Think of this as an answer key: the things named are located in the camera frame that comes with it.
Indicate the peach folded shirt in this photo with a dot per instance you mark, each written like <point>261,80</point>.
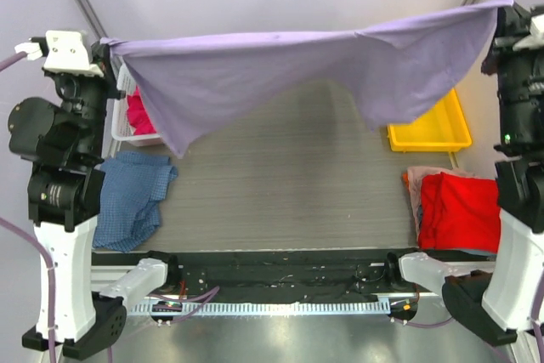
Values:
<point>413,178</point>

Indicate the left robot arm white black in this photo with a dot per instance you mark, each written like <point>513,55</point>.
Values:
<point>64,144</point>

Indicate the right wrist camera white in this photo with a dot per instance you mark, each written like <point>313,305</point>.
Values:
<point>534,39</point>

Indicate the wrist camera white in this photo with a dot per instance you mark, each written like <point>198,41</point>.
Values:
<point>65,52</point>
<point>534,39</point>

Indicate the red folded shirt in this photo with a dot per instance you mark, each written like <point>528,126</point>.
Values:
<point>459,213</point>

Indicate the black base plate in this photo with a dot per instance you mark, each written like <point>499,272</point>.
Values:
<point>295,276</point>

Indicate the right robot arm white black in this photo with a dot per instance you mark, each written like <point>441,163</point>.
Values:
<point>497,306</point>

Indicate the pink crumpled shirt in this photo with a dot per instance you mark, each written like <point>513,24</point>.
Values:
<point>137,116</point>

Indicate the blue checkered shirt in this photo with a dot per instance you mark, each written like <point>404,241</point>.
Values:
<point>135,184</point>

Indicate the white slotted cable duct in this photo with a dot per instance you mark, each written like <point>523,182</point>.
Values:
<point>158,308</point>

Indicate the yellow plastic tray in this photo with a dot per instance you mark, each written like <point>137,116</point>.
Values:
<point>441,129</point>

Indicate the white plastic basket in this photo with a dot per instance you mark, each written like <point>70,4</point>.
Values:
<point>121,130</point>

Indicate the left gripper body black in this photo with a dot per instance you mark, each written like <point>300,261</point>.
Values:
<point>100,55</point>

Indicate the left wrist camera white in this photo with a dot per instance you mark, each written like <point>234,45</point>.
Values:
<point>65,52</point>

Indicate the purple t shirt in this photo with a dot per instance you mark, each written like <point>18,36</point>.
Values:
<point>396,71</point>

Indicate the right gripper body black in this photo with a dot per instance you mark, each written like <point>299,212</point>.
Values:
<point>511,40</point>

